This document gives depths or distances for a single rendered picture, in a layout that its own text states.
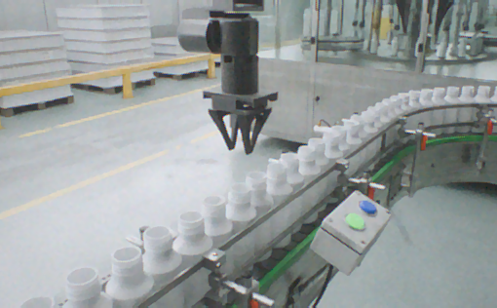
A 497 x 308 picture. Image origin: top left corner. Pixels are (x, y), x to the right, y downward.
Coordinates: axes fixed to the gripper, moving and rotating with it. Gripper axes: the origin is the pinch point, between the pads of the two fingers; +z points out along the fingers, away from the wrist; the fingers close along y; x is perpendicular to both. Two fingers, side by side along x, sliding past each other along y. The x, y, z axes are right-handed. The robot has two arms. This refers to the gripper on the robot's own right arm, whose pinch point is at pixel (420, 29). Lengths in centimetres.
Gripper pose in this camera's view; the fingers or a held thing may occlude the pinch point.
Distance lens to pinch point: 100.0
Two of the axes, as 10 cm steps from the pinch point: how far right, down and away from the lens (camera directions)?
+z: -0.1, 9.4, 3.5
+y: -8.2, -2.0, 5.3
